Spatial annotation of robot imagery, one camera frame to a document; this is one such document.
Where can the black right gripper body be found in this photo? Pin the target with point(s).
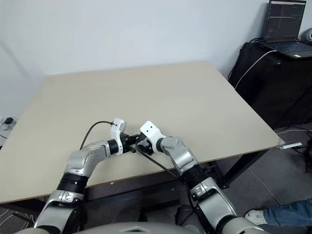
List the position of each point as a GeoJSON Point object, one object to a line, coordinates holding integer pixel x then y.
{"type": "Point", "coordinates": [147, 147]}

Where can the grey robot torso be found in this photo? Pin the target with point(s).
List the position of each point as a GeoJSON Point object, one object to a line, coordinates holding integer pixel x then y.
{"type": "Point", "coordinates": [146, 226]}

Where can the blue jeans leg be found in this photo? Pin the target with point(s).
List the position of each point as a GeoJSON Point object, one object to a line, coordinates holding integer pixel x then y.
{"type": "Point", "coordinates": [290, 212]}

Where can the black cloth covered stand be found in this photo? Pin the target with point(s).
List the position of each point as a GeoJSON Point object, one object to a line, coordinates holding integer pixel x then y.
{"type": "Point", "coordinates": [275, 90]}

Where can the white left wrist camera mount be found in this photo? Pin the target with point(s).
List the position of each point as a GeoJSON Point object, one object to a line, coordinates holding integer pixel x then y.
{"type": "Point", "coordinates": [117, 129]}

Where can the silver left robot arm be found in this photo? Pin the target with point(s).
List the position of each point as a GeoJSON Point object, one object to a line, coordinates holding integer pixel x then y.
{"type": "Point", "coordinates": [83, 158]}

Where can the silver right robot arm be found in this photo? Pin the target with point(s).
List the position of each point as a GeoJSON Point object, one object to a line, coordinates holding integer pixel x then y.
{"type": "Point", "coordinates": [182, 156]}

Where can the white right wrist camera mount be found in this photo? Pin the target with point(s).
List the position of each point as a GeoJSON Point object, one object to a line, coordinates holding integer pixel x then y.
{"type": "Point", "coordinates": [151, 130]}

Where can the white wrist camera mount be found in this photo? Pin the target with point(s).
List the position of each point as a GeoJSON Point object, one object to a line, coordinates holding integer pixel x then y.
{"type": "Point", "coordinates": [117, 129]}
{"type": "Point", "coordinates": [151, 130]}

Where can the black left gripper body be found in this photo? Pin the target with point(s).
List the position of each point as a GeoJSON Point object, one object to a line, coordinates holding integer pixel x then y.
{"type": "Point", "coordinates": [124, 143]}

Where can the white sneaker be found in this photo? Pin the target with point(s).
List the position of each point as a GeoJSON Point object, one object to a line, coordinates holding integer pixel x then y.
{"type": "Point", "coordinates": [254, 215]}

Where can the black power adapter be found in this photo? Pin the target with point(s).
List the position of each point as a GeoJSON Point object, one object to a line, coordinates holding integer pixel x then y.
{"type": "Point", "coordinates": [9, 121]}

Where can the black open laptop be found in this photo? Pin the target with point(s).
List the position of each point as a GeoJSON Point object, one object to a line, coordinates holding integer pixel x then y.
{"type": "Point", "coordinates": [285, 26]}

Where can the dark patterned floor mat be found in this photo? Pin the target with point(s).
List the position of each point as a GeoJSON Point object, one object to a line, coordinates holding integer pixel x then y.
{"type": "Point", "coordinates": [12, 217]}

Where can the grey round device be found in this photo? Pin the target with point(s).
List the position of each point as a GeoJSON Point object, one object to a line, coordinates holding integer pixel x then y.
{"type": "Point", "coordinates": [306, 36]}

